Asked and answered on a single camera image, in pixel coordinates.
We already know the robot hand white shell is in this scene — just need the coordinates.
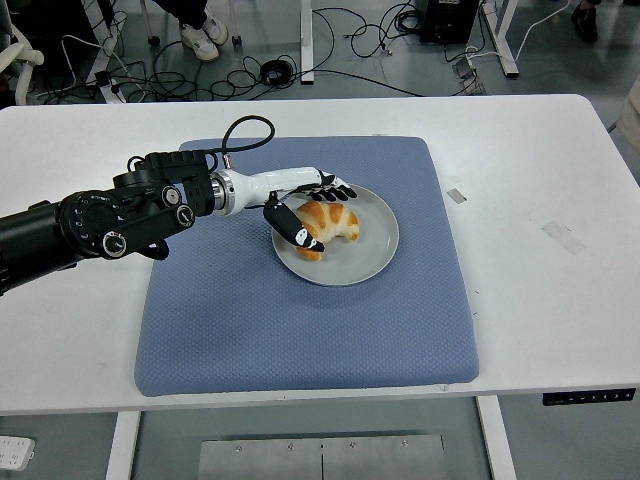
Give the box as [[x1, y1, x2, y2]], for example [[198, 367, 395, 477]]
[[229, 164, 359, 253]]

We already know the croissant bread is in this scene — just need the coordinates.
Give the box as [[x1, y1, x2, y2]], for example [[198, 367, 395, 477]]
[[294, 199, 361, 262]]

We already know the grey round plate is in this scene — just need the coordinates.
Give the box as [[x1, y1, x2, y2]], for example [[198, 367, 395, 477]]
[[270, 181, 401, 288]]

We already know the blue quilted mat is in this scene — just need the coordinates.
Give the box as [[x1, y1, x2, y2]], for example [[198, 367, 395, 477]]
[[133, 135, 482, 399]]

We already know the white background desk leg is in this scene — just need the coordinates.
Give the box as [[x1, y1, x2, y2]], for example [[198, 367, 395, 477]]
[[479, 0, 521, 78], [299, 0, 315, 85], [89, 0, 127, 105]]

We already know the person's white shoe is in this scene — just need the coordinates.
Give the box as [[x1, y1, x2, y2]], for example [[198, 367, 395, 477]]
[[179, 22, 220, 62], [202, 5, 229, 46]]

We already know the person's leg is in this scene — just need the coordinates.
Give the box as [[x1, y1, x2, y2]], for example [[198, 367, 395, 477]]
[[152, 0, 209, 27]]

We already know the grey floor pedal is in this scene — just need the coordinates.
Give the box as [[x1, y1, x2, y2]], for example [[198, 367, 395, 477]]
[[452, 57, 487, 96]]

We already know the black box on floor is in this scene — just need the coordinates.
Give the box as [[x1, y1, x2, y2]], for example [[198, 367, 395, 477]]
[[418, 0, 472, 44]]

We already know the grey metal plate with screws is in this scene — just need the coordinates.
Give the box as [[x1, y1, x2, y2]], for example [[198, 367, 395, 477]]
[[198, 433, 446, 480]]

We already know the large grey tape piece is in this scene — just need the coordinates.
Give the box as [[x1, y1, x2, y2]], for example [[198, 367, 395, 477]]
[[541, 220, 589, 256]]

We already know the white table leg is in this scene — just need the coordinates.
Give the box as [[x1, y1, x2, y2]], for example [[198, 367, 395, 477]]
[[104, 410, 142, 480], [474, 395, 519, 480]]

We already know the person's black shoe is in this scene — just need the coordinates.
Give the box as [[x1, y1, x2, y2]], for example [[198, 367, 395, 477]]
[[571, 1, 600, 44]]

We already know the beige object at edge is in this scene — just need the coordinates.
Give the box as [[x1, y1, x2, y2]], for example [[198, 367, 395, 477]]
[[607, 79, 640, 189]]

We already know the white power strip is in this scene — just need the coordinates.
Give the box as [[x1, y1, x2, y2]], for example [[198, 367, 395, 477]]
[[0, 435, 37, 471]]

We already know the black table control panel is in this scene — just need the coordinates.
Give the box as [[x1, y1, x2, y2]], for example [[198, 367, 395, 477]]
[[542, 387, 637, 407]]

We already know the coiled black cable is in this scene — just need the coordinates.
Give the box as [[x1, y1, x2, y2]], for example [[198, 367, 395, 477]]
[[259, 58, 296, 86]]

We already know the long black floor cable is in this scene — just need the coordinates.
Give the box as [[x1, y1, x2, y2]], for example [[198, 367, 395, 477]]
[[209, 67, 429, 101]]

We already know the white chair frame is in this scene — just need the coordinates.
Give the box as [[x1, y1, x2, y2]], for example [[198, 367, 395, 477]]
[[0, 22, 45, 106]]

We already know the white floor cable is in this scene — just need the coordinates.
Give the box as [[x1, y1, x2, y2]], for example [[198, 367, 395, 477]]
[[464, 0, 554, 61]]

